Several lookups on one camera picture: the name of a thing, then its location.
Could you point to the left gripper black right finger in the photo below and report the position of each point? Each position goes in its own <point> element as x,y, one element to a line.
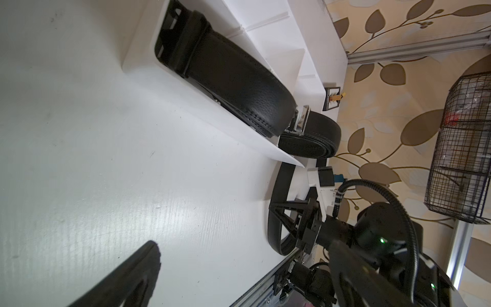
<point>357,284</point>

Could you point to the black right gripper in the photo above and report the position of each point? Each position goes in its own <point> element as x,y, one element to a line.
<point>307,227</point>

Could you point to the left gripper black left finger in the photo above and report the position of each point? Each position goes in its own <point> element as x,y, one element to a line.
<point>132,283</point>

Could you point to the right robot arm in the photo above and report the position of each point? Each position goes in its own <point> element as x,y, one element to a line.
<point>381,241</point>

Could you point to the white divided storage box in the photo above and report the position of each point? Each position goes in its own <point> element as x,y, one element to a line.
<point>295,40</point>

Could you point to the red item in basket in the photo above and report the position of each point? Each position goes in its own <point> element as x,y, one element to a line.
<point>451,120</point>

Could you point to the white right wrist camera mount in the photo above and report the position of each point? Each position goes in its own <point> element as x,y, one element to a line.
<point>322,188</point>

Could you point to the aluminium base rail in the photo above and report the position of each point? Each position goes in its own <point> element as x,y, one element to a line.
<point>273,289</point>

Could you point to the right wire basket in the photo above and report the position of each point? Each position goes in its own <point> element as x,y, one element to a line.
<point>459,176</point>

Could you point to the aluminium frame post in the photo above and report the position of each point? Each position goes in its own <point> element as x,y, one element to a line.
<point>470,41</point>

